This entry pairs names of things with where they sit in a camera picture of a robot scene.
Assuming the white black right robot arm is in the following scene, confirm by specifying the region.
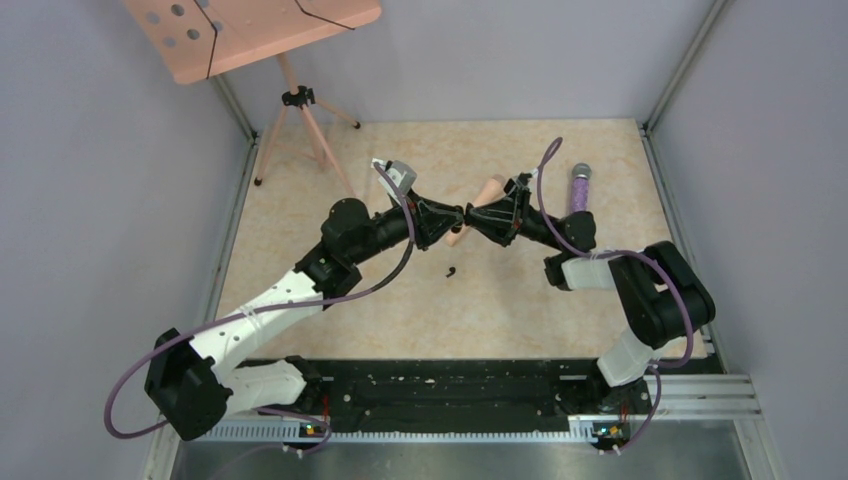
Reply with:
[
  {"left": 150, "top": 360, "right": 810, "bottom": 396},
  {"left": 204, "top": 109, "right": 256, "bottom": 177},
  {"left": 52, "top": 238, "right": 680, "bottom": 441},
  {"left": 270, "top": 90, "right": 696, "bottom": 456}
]
[{"left": 465, "top": 174, "right": 716, "bottom": 412}]

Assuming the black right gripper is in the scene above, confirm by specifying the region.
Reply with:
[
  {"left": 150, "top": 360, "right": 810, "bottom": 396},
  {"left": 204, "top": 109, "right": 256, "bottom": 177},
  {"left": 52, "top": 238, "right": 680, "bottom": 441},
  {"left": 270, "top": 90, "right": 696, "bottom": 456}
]
[{"left": 466, "top": 185, "right": 565, "bottom": 251}]

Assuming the pink wooden flute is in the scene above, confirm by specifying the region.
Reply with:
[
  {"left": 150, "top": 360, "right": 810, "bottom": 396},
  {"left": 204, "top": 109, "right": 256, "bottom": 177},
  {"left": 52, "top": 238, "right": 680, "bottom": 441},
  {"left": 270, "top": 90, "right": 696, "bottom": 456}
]
[{"left": 444, "top": 174, "right": 506, "bottom": 247}]

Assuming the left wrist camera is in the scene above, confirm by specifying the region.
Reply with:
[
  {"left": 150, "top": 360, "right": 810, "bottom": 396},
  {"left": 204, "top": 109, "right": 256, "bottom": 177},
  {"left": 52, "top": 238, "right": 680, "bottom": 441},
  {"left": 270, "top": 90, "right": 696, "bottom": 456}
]
[{"left": 371, "top": 158, "right": 417, "bottom": 197}]

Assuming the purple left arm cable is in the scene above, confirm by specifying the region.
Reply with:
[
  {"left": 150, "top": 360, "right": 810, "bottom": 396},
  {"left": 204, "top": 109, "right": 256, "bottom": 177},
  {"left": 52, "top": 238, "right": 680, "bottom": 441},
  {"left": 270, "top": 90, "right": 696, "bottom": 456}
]
[{"left": 103, "top": 162, "right": 419, "bottom": 458}]

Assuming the pink music stand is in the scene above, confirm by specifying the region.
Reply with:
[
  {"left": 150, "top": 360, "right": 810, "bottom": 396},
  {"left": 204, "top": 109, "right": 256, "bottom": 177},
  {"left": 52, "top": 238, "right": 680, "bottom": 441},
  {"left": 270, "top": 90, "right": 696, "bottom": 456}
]
[{"left": 123, "top": 0, "right": 384, "bottom": 199}]

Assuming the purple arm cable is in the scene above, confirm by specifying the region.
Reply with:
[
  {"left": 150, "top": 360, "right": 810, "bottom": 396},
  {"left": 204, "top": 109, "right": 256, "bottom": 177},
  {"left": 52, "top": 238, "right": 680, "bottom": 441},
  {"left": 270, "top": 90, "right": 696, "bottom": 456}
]
[
  {"left": 103, "top": 162, "right": 419, "bottom": 458},
  {"left": 535, "top": 137, "right": 696, "bottom": 455}
]

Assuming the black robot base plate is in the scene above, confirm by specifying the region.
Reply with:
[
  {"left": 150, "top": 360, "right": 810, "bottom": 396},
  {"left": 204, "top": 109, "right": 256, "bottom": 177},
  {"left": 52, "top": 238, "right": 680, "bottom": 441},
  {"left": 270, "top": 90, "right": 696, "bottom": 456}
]
[{"left": 256, "top": 357, "right": 654, "bottom": 435}]

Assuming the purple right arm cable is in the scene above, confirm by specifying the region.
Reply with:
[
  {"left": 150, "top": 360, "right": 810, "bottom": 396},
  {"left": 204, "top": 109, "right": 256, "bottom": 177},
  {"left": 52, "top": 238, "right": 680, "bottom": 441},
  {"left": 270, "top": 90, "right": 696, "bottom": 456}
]
[{"left": 535, "top": 137, "right": 696, "bottom": 455}]

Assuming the grey slotted cable duct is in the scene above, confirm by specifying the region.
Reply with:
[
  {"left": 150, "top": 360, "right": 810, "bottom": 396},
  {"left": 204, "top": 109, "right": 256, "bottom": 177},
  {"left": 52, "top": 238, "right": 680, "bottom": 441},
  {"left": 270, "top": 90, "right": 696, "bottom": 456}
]
[{"left": 198, "top": 419, "right": 598, "bottom": 443}]

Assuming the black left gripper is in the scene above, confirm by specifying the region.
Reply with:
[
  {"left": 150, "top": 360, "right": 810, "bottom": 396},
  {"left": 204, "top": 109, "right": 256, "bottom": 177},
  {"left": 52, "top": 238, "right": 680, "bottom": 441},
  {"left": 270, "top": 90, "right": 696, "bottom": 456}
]
[{"left": 350, "top": 189, "right": 463, "bottom": 265}]

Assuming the purple glitter microphone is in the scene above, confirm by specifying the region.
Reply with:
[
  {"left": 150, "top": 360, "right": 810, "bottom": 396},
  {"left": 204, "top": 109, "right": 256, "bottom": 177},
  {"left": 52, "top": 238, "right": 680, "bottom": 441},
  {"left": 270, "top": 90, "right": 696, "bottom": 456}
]
[{"left": 569, "top": 162, "right": 592, "bottom": 213}]

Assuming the black glossy earbud charging case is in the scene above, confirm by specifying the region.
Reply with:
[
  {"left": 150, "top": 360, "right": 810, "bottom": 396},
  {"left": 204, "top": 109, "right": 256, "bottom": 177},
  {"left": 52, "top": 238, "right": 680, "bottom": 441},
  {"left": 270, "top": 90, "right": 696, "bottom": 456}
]
[{"left": 461, "top": 203, "right": 473, "bottom": 229}]

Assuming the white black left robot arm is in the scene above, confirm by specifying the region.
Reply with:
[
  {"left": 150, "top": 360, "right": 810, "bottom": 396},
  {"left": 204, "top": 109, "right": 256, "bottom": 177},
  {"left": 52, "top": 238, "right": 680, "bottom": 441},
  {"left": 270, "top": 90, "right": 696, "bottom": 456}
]
[{"left": 144, "top": 192, "right": 464, "bottom": 441}]

